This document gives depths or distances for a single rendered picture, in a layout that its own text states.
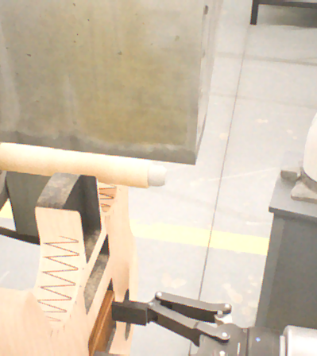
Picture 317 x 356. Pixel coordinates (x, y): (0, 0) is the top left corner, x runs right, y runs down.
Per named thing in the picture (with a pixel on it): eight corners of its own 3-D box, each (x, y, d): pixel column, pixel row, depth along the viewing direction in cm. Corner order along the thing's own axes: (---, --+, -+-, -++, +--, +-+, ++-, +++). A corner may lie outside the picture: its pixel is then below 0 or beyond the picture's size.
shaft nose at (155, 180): (152, 176, 64) (147, 189, 62) (151, 160, 63) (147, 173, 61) (168, 178, 64) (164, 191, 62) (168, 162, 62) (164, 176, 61)
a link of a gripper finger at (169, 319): (226, 342, 63) (231, 333, 64) (144, 301, 68) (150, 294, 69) (223, 362, 65) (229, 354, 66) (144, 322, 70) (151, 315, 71)
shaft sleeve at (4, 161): (9, 158, 68) (-2, 175, 65) (5, 137, 66) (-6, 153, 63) (152, 176, 65) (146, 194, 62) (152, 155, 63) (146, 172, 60)
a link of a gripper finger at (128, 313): (145, 311, 67) (146, 306, 68) (90, 301, 69) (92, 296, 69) (145, 326, 69) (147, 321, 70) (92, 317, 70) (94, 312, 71)
